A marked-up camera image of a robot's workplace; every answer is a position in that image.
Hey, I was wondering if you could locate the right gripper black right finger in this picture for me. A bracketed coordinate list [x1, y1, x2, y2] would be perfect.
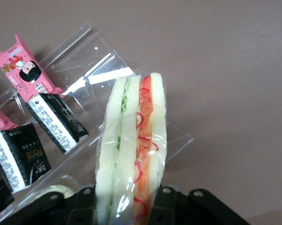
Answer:
[154, 186, 251, 225]

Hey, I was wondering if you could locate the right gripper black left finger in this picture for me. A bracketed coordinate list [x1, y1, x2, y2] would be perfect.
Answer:
[14, 187, 97, 225]

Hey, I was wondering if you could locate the triangle sandwich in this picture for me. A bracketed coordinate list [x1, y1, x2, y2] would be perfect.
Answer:
[34, 184, 76, 207]
[94, 72, 168, 225]

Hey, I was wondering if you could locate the clear acrylic stepped shelf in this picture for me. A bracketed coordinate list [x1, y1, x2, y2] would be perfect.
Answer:
[0, 22, 195, 225]

